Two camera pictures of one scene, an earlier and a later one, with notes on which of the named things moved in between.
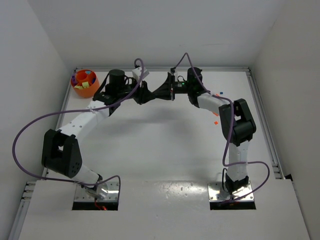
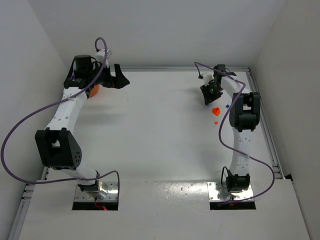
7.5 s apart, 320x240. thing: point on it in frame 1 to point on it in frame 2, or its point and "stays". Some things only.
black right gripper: [171, 86] to [210, 92]
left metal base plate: [110, 191] stays
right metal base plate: [217, 193] stays
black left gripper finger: [151, 95] to [121, 80]
